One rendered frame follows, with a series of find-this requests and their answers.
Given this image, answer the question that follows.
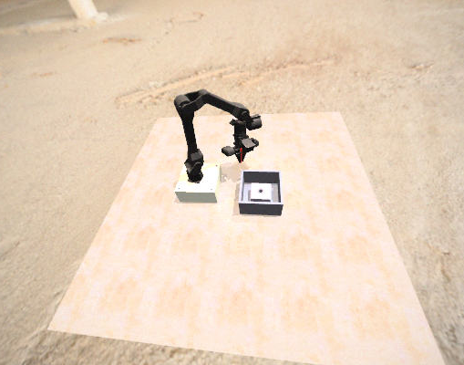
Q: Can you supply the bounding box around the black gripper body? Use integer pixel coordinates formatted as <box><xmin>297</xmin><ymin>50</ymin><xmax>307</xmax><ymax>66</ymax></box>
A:
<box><xmin>222</xmin><ymin>133</ymin><xmax>247</xmax><ymax>157</ymax></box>

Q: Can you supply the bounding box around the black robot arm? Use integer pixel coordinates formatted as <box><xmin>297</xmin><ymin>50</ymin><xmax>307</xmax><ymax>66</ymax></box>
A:
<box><xmin>174</xmin><ymin>89</ymin><xmax>263</xmax><ymax>183</ymax></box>

